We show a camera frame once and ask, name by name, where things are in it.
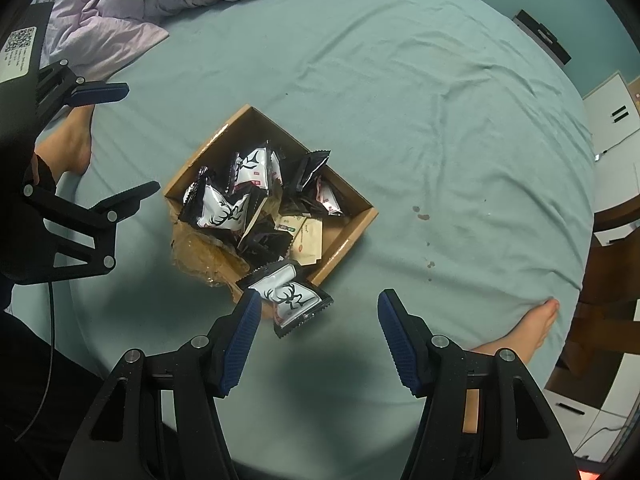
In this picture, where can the white drawer unit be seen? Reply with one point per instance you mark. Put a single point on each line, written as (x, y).
(600, 410)

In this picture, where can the wooden chair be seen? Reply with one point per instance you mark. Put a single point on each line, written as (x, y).
(610, 280)

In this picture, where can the white door cabinet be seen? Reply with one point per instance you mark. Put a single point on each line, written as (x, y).
(612, 120)

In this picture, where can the black white antler snack packet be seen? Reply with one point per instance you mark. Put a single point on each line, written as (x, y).
(287, 300)

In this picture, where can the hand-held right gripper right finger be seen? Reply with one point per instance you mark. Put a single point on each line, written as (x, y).
(397, 345)

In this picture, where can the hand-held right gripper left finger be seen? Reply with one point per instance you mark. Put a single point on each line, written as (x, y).
(242, 340)

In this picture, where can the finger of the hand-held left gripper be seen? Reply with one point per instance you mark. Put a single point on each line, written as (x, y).
(100, 92)
(107, 210)

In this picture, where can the pile of black white packets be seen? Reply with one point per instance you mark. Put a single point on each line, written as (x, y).
(220, 210)

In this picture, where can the person's black pants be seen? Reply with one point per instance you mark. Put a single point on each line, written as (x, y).
(30, 385)

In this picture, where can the beige paper packet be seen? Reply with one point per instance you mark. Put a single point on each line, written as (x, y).
(310, 245)
(286, 224)

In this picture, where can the cardboard box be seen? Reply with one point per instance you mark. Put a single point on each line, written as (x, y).
(350, 230)

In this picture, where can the purple quilt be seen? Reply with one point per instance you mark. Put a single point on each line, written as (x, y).
(125, 10)

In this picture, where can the person's left foot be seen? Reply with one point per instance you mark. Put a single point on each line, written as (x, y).
(70, 145)

